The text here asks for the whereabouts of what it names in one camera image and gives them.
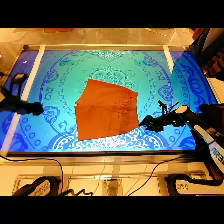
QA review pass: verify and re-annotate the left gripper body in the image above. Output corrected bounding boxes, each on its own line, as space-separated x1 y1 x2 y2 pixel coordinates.
23 101 45 116

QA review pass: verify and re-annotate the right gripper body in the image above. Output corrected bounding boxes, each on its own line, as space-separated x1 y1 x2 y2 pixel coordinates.
138 114 176 132

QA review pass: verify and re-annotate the orange garment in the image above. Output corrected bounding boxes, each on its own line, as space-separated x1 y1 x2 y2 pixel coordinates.
73 78 141 142

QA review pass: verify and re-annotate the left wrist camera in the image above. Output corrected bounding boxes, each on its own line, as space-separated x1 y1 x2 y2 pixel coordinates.
11 73 29 98

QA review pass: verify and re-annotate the black cable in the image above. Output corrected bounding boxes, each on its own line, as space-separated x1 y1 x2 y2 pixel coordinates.
59 188 100 197
127 153 190 197
0 153 66 192

